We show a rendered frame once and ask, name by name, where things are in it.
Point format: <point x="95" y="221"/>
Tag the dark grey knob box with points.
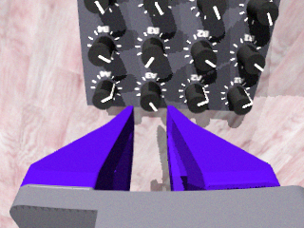
<point x="146" y="48"/>

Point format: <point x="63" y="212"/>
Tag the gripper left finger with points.
<point x="96" y="160"/>

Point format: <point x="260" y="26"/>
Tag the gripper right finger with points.
<point x="210" y="162"/>

